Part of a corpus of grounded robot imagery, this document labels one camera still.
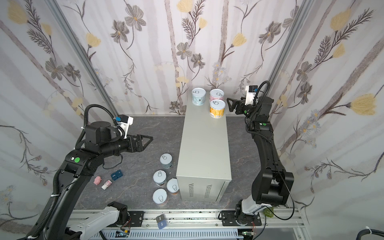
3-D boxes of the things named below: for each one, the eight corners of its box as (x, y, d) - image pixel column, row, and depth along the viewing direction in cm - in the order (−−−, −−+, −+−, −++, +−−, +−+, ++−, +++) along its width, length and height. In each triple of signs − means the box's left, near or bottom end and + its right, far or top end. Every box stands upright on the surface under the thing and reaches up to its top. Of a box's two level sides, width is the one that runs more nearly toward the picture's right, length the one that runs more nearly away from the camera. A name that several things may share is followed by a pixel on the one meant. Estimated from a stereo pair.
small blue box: (113, 180, 89) (111, 178, 87) (112, 175, 91) (110, 174, 89) (123, 175, 91) (121, 173, 89) (121, 170, 93) (120, 169, 91)
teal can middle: (153, 185, 86) (151, 181, 82) (155, 173, 91) (153, 169, 87) (166, 185, 87) (165, 181, 82) (168, 173, 91) (166, 169, 87)
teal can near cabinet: (161, 168, 94) (159, 163, 89) (162, 158, 99) (161, 153, 94) (172, 168, 94) (171, 163, 89) (173, 158, 99) (172, 153, 94)
